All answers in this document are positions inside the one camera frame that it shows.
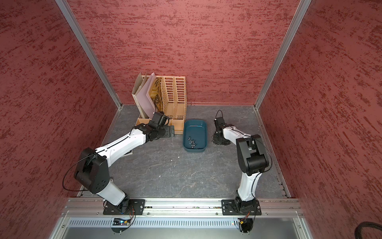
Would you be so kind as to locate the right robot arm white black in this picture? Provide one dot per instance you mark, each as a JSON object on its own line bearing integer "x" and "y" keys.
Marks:
{"x": 252, "y": 160}

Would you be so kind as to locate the brown cardboard folder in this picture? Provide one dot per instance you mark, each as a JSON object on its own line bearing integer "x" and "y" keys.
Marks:
{"x": 138, "y": 85}

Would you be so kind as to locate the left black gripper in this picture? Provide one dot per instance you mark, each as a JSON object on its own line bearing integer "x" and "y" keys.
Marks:
{"x": 167, "y": 131}

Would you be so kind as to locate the patterned gold black booklet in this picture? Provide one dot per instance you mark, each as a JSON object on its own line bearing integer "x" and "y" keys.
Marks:
{"x": 156, "y": 94}

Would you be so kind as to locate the teal plastic storage tray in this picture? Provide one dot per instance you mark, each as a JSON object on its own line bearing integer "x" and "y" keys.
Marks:
{"x": 198, "y": 130}

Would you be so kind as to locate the aluminium front rail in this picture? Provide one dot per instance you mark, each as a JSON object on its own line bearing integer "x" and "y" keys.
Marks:
{"x": 184, "y": 208}

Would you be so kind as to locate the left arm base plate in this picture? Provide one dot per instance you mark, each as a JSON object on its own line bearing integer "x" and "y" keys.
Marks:
{"x": 126, "y": 207}

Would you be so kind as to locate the pile of silver wing nuts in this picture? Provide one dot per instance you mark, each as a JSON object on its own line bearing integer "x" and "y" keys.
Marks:
{"x": 191, "y": 143}

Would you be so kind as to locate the pink paper folder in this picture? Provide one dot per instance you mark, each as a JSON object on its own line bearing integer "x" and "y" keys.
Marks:
{"x": 144, "y": 97}

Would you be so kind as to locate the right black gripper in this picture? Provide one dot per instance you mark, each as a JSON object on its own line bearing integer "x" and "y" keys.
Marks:
{"x": 216, "y": 141}

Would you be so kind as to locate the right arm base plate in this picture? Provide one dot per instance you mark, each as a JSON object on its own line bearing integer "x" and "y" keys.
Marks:
{"x": 239, "y": 207}

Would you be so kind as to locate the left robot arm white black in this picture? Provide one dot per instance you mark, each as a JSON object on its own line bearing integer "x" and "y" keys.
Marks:
{"x": 92, "y": 169}

